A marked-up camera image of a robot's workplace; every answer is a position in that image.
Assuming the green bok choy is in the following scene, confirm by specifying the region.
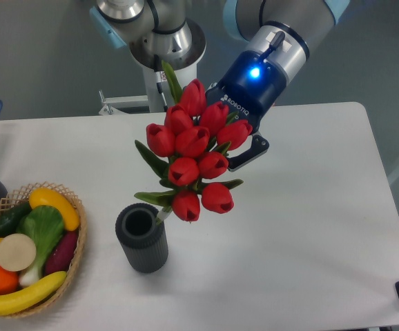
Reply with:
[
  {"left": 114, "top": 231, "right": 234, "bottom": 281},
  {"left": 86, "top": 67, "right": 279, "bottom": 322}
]
[{"left": 17, "top": 205, "right": 64, "bottom": 288}]

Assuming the woven wicker basket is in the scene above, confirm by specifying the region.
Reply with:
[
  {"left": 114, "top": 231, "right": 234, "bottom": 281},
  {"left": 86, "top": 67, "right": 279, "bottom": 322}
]
[{"left": 0, "top": 182, "right": 87, "bottom": 318}]

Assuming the red tulip bouquet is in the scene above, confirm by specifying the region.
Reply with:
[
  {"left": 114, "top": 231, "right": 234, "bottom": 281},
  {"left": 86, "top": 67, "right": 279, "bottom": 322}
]
[{"left": 135, "top": 61, "right": 253, "bottom": 223}]

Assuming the dark grey ribbed vase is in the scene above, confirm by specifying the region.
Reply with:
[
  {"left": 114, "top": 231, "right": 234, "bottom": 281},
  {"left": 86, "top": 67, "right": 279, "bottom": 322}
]
[{"left": 115, "top": 203, "right": 169, "bottom": 273}]

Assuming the yellow banana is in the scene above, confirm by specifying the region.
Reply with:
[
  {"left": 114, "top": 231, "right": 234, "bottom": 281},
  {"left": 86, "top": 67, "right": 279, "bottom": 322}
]
[{"left": 0, "top": 271, "right": 67, "bottom": 316}]

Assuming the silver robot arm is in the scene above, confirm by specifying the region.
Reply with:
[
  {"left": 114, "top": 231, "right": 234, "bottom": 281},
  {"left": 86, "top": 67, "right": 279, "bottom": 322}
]
[{"left": 90, "top": 0, "right": 349, "bottom": 170}]

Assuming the dark green cucumber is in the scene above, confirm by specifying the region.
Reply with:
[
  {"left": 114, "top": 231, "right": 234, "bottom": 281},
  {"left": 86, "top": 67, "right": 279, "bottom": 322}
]
[{"left": 0, "top": 201, "right": 32, "bottom": 238}]

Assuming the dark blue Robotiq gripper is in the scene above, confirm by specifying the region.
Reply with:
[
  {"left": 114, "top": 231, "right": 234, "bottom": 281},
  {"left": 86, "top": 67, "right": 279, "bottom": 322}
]
[{"left": 206, "top": 50, "right": 286, "bottom": 172}]

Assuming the purple sweet potato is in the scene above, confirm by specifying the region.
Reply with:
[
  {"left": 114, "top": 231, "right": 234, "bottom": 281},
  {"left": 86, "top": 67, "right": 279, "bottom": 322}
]
[{"left": 43, "top": 231, "right": 78, "bottom": 275}]

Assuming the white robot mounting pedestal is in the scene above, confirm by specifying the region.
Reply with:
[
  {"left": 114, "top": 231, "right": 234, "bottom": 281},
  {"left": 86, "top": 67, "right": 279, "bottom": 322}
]
[{"left": 98, "top": 65, "right": 198, "bottom": 117}]

